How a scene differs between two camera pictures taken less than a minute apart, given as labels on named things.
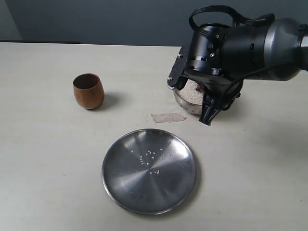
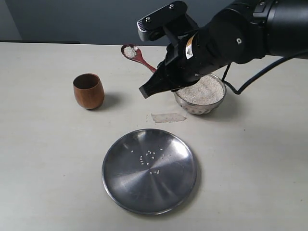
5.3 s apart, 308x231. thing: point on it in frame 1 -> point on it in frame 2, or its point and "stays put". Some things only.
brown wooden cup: [89, 90] stays put
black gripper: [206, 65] -> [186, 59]
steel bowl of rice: [190, 98] stays put
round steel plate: [149, 171] stays put
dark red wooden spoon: [199, 88] -> [133, 53]
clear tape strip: [167, 117] stays put
